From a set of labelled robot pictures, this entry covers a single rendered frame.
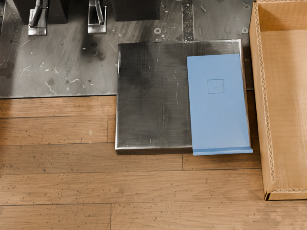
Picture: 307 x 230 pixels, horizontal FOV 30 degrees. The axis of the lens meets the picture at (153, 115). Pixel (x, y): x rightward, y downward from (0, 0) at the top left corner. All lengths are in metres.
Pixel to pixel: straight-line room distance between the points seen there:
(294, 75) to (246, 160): 0.14
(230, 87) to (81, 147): 0.21
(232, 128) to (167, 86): 0.10
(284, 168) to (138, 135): 0.19
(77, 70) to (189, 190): 0.23
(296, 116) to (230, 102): 0.09
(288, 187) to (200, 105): 0.15
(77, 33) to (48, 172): 0.21
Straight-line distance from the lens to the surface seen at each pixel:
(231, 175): 0.73
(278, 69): 0.79
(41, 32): 0.75
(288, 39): 0.82
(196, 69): 0.76
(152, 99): 0.75
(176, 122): 0.73
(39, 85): 0.81
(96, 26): 0.74
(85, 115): 0.77
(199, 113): 0.73
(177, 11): 0.85
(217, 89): 0.75
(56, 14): 0.84
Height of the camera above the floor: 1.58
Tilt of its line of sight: 63 degrees down
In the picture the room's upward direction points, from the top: 8 degrees counter-clockwise
